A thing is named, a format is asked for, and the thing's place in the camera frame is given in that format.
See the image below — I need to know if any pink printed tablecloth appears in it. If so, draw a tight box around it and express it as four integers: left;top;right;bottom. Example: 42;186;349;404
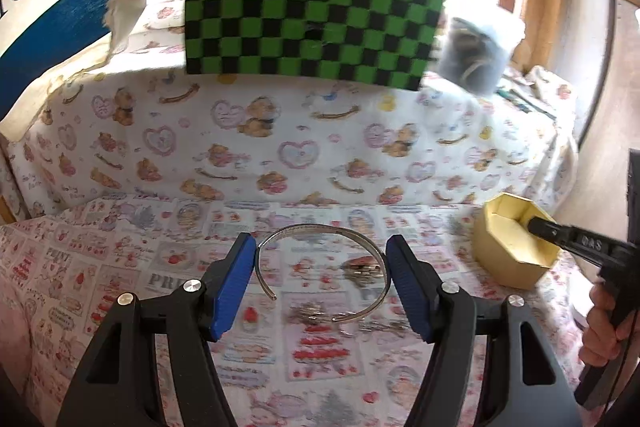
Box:
0;194;591;427

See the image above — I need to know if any silver ring cluster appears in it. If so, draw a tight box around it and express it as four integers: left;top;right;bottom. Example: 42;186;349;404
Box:
342;257;386;289

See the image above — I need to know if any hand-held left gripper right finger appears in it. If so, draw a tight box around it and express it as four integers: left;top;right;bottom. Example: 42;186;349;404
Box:
386;234;583;427

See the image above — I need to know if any small silver jewelry cluster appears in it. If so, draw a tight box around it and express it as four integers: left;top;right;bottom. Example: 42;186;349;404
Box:
286;302;337;328

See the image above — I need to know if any striped lettered cloth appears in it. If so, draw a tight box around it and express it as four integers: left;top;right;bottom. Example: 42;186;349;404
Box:
0;0;196;142

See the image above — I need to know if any person's right hand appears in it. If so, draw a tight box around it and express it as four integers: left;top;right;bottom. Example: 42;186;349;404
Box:
580;284;640;367

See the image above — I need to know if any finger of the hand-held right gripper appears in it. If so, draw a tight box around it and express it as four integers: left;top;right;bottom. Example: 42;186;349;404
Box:
524;217;578;254

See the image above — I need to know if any teddy bear printed cloth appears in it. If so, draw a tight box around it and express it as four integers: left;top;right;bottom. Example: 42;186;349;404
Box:
0;0;581;228

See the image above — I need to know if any yellow hexagonal paper box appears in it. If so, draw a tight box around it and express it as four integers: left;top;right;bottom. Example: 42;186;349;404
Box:
472;193;560;292

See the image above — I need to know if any clear plastic container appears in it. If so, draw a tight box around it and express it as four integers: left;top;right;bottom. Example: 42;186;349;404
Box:
435;0;526;96

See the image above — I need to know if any thin silver jewelry piece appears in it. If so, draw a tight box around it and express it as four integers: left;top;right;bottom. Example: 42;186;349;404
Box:
357;319;408;338

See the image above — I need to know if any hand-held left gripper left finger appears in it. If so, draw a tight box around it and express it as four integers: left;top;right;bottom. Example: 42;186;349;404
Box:
55;233;257;427

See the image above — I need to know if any silver bangle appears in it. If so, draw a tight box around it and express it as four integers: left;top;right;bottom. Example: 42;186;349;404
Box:
254;223;392;324

